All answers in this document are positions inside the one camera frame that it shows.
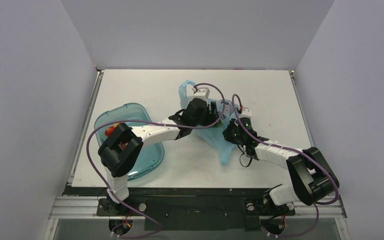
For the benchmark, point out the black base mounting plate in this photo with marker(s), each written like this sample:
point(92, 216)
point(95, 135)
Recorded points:
point(190, 209)

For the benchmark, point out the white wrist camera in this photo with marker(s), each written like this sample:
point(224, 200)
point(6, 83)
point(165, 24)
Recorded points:
point(201, 93)
point(244, 112)

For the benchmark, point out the red fake fruit bunch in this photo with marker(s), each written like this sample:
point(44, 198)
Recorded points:
point(110, 129)

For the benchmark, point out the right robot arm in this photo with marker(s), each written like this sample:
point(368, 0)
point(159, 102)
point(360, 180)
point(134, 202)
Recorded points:
point(312, 179)

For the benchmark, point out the light blue plastic bag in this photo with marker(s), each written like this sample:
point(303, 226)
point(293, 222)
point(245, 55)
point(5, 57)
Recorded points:
point(213, 136)

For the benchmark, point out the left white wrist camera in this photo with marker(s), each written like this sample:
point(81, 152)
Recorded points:
point(201, 93)

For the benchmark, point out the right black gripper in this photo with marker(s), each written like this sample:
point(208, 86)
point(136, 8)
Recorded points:
point(231, 131)

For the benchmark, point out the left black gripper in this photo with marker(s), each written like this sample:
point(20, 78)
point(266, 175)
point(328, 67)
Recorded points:
point(211, 118)

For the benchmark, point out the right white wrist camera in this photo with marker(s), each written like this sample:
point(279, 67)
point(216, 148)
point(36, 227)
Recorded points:
point(244, 112)

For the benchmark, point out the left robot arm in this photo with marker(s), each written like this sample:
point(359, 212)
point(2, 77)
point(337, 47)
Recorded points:
point(120, 150)

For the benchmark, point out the teal transparent plastic tray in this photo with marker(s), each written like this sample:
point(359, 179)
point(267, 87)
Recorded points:
point(151, 156)

